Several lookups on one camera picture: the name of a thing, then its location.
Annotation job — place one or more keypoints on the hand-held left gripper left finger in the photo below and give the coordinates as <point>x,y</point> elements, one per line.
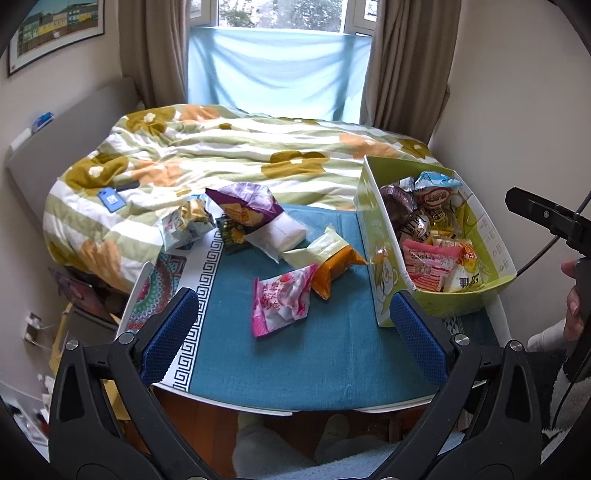
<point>168,332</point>

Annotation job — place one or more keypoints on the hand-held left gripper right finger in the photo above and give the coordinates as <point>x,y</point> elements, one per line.
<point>418,332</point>

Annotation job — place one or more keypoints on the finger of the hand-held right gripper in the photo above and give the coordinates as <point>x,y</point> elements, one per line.
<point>538,210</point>

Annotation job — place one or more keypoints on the pink striped snack packet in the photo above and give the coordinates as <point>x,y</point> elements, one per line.
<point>429,265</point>

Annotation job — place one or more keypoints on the yellow white snack packet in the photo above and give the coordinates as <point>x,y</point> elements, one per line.
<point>466,279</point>

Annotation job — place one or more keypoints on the gold snack packet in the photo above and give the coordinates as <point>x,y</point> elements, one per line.
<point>448,233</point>

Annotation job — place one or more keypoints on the blue cartoon snack packet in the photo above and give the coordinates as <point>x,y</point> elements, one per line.
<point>438,191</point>

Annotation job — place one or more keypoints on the cream black lettered snack packet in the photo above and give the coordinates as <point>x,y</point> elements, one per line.
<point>415,226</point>

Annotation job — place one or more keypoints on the green cardboard box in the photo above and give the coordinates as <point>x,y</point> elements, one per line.
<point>371,221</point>

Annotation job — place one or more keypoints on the brown snack packet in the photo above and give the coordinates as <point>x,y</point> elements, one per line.
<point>400,203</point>

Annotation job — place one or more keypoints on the person's right hand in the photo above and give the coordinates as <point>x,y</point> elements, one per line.
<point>572,314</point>

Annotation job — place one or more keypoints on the dark purple box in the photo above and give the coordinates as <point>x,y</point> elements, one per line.
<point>78,290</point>

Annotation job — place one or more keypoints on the orange snack packet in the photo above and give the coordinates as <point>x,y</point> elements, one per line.
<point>337,267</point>

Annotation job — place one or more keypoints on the small green snack packet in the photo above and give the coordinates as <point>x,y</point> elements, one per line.
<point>233,237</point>

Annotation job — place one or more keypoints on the teal patterned table mat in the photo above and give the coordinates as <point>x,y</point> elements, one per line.
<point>300,364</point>

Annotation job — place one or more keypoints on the person's right foot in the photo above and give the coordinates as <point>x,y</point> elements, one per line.
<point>333,436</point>

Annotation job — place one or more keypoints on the person's foot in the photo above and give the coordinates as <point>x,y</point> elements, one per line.
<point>333,436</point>
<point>263,443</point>

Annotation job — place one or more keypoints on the blue phone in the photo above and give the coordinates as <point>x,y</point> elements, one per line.
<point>111,200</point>

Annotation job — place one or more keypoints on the person's left foot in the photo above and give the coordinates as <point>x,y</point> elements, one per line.
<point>263,443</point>

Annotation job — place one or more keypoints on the purple snack packet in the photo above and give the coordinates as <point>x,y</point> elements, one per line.
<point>249,203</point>

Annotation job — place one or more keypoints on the black white patterned cloth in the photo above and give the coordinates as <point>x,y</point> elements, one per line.
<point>570,415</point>

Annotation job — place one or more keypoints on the brown curtain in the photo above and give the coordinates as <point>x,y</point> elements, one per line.
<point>406,69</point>
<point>152,50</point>

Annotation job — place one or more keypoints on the floral striped blanket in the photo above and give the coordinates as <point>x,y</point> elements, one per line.
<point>231,138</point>

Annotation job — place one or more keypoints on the grey headboard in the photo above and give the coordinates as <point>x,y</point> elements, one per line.
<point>60,134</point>

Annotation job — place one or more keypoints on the small white item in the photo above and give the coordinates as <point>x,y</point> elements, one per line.
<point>21,140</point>

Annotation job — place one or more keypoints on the small blue item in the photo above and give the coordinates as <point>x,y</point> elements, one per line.
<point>44,121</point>

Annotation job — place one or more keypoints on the light blue hanging cloth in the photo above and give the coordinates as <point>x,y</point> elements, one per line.
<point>277,69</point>

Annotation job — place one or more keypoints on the framed houses picture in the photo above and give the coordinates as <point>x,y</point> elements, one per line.
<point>55,27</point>

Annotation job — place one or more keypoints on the window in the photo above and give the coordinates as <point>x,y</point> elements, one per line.
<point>277,11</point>

